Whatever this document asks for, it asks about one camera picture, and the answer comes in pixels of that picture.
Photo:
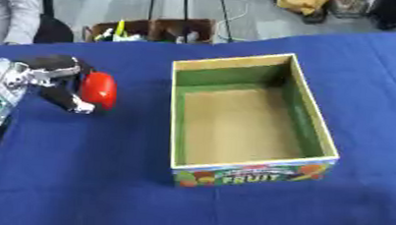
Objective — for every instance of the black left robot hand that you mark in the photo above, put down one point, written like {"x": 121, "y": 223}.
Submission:
{"x": 60, "y": 68}

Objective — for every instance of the red toy apple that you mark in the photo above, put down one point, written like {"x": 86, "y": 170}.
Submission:
{"x": 99, "y": 90}

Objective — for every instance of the brown cardboard box with items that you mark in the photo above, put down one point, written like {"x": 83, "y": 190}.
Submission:
{"x": 155, "y": 29}

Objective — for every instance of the tan cardboard box green inside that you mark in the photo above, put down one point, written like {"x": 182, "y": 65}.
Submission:
{"x": 247, "y": 120}

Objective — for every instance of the black chair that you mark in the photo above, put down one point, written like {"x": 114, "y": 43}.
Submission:
{"x": 52, "y": 17}

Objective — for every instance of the black tripod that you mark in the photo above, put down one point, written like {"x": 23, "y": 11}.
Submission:
{"x": 187, "y": 9}

